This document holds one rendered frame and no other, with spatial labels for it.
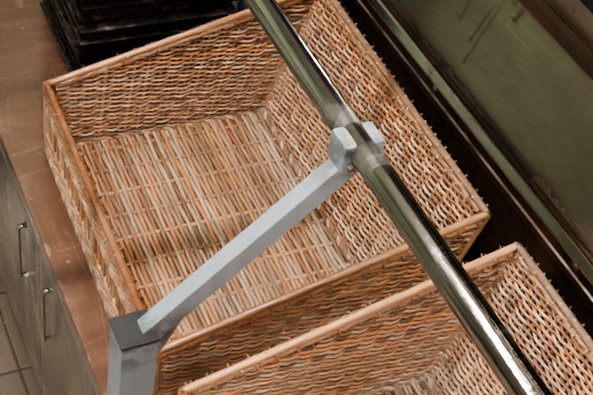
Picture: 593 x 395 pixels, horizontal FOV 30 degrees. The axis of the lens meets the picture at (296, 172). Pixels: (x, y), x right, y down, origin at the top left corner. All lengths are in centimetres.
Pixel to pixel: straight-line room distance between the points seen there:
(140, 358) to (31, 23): 109
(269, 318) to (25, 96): 72
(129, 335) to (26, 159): 76
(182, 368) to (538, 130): 55
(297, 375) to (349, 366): 9
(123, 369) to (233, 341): 32
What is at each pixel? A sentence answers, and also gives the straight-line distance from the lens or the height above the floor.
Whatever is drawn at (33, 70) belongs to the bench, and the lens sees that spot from 204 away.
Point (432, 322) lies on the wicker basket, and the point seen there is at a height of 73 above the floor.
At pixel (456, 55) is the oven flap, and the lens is 156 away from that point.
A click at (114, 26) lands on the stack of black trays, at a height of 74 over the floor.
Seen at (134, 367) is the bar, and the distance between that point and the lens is 119.
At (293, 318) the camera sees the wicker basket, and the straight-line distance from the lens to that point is 149.
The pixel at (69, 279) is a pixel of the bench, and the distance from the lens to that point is 169.
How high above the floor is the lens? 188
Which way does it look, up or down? 44 degrees down
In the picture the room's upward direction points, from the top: 12 degrees clockwise
